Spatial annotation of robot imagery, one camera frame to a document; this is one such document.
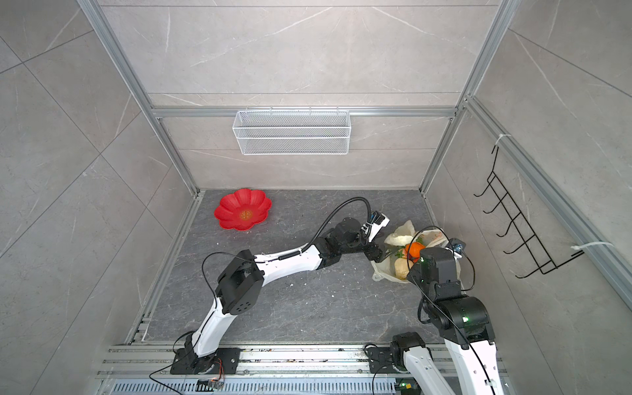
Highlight cream plastic bag orange print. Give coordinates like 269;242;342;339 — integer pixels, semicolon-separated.
370;220;449;284

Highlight orange fake fruit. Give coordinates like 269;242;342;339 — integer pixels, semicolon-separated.
404;242;426;262

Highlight red flower-shaped plastic bowl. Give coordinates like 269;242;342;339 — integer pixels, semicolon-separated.
214;189;273;231

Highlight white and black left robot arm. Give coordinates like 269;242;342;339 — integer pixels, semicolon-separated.
188;212;389;358

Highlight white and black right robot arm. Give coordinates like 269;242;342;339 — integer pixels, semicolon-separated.
390;247;503;394

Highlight beige fake fruit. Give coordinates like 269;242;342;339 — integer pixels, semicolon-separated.
393;258;413;280

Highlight white zip tie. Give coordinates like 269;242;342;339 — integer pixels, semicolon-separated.
570;241;615;251

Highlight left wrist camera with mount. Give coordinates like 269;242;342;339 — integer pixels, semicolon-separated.
360;211;390;243

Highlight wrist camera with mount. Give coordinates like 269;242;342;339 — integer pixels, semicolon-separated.
360;211;390;243
448;238;466;259

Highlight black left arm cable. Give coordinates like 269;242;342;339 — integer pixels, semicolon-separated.
302;196;374;253

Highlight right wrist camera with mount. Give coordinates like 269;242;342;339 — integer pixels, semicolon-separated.
448;238;466;259

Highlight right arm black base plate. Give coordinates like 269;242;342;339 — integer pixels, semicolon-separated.
364;343;407;374

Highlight white wire mesh basket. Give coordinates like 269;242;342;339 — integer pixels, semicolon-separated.
232;110;352;156

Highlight black wire hook rack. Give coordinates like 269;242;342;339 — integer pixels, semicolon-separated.
473;146;584;280

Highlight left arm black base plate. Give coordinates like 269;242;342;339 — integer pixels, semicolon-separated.
170;348;241;375

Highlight aluminium rail base frame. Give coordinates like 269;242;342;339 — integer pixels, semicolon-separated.
96;344;509;394

